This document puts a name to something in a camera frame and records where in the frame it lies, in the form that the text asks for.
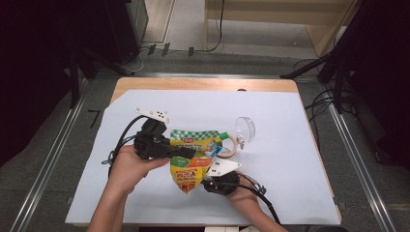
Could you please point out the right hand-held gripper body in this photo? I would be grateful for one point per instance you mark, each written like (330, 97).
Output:
(222, 185)

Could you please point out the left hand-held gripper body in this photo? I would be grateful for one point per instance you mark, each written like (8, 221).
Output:
(151, 141)

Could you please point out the yellow green sauce pouch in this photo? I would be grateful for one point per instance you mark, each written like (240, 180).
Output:
(190, 167)

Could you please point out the clear glass jar with lid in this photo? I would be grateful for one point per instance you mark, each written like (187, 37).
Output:
(245, 129)

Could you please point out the person's right hand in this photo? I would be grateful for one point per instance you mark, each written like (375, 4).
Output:
(246, 193)

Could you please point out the white box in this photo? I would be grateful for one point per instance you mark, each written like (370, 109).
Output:
(222, 229)

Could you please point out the white table mat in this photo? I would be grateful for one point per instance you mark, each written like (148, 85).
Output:
(274, 180)

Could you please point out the black table grommet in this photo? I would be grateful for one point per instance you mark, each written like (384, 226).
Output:
(241, 90)

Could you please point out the black floor plug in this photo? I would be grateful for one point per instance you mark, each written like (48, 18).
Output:
(191, 51)
(152, 49)
(165, 49)

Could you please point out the black tripod stand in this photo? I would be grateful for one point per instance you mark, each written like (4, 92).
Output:
(74, 80)

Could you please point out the black cabinet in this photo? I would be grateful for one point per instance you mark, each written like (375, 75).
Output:
(125, 29)

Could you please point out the dark curtain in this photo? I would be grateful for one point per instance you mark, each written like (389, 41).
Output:
(383, 64)
(32, 64)

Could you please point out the black metal stand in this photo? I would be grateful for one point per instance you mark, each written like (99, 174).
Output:
(338, 80)

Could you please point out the wooden shelf unit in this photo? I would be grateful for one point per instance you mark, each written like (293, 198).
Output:
(270, 16)

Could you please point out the metal floor rail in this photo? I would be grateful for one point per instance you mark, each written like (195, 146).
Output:
(42, 177)
(361, 170)

